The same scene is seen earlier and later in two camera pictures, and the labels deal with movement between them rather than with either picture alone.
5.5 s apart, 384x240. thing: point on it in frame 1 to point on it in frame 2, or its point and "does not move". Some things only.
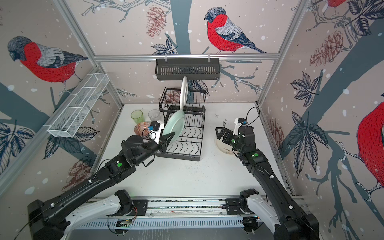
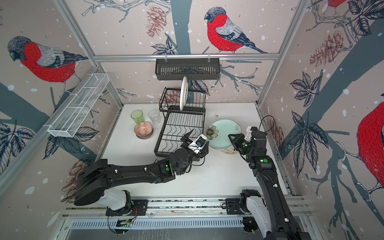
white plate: x=224 y=147 does not move
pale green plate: x=174 y=124 to x=217 y=132
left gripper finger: x=165 y=139 to x=205 y=150
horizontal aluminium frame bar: x=139 y=57 does not move
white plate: x=184 y=93 does not move
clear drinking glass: x=154 y=115 does not move
